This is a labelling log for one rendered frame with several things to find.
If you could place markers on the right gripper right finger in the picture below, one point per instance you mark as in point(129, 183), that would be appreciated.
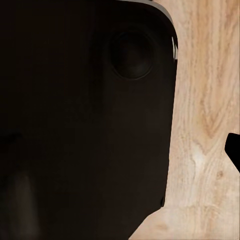
point(232, 149)

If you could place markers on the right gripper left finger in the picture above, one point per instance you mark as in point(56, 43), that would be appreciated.
point(12, 148)

